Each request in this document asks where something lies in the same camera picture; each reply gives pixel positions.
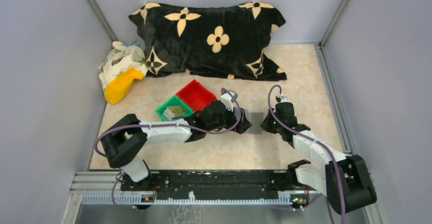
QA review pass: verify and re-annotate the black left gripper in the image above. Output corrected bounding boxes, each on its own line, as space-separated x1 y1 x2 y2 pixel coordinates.
207 103 252 134

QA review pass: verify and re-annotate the red plastic bin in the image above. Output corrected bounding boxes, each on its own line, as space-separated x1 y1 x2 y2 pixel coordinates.
176 79 217 111

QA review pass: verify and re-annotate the green plastic bin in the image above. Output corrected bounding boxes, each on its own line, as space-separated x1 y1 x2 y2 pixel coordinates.
156 95 194 121

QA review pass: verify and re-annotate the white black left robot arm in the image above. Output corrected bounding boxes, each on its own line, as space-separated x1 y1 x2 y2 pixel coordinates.
100 100 252 190

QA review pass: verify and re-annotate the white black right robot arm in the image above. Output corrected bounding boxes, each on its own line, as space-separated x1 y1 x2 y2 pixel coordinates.
261 102 377 215

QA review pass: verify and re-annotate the stack of cards in bin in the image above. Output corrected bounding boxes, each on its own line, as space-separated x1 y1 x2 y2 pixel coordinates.
163 105 186 121

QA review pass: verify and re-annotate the black floral pillow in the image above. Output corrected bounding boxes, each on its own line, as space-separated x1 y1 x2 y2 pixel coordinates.
128 2 287 81

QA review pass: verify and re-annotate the yellow and white cloth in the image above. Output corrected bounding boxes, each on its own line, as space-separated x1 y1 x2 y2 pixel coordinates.
98 41 148 105

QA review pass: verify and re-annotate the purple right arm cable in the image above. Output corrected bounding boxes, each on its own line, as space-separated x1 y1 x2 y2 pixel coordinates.
267 84 347 224

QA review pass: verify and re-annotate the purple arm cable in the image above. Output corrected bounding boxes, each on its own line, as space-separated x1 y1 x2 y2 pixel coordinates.
267 84 347 224
93 88 242 213

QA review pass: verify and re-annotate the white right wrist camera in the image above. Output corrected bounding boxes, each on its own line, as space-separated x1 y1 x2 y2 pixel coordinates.
276 94 291 103

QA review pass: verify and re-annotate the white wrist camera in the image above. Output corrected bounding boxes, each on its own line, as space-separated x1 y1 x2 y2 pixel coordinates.
276 94 291 103
220 89 238 111

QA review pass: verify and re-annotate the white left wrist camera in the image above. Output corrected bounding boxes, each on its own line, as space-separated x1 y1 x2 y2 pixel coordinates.
220 89 238 111

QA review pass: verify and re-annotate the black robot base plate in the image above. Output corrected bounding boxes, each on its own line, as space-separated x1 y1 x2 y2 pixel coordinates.
119 170 314 210

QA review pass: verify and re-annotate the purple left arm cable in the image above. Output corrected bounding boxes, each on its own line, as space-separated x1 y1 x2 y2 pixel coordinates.
93 88 242 213

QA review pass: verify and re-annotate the aluminium frame rail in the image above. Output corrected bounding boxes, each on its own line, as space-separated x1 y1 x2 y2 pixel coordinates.
71 170 319 205

